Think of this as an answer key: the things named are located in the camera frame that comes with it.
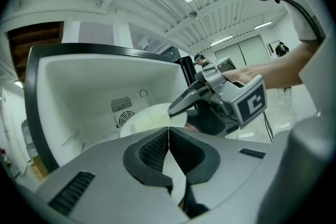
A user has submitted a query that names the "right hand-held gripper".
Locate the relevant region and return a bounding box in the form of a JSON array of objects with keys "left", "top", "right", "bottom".
[{"left": 167, "top": 57, "right": 268, "bottom": 137}]

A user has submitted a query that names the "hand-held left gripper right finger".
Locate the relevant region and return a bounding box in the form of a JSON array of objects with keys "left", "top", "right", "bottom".
[{"left": 169, "top": 126, "right": 275, "bottom": 220}]

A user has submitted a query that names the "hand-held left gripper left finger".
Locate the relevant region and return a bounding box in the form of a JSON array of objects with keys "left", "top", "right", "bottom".
[{"left": 35, "top": 126, "right": 191, "bottom": 224}]

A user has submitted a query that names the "white round plate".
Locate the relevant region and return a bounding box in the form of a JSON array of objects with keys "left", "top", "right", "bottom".
[{"left": 119, "top": 102, "right": 189, "bottom": 140}]

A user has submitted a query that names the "person's right forearm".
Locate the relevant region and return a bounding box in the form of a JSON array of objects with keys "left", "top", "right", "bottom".
[{"left": 249, "top": 39, "right": 320, "bottom": 90}]

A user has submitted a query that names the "person's right hand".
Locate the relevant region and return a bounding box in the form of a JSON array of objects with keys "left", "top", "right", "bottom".
[{"left": 223, "top": 67, "right": 257, "bottom": 87}]

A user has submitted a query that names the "white double door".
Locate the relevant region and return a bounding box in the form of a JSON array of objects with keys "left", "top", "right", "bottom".
[{"left": 214, "top": 35, "right": 271, "bottom": 67}]

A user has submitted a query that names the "wooden platform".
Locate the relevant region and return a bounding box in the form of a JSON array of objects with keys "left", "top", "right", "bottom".
[{"left": 27, "top": 156, "right": 50, "bottom": 183}]

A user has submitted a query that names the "person's white shirt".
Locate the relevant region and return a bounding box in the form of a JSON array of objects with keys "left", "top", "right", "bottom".
[{"left": 285, "top": 0, "right": 336, "bottom": 120}]

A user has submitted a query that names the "brown wooden staircase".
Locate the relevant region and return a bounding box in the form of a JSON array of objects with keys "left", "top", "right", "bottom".
[{"left": 5, "top": 21, "right": 65, "bottom": 82}]

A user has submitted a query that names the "thin black hanging cable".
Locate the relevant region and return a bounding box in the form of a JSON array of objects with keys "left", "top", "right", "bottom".
[{"left": 262, "top": 111, "right": 275, "bottom": 143}]

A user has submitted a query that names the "black chest box cable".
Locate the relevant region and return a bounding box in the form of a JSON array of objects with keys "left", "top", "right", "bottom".
[{"left": 278, "top": 0, "right": 327, "bottom": 43}]

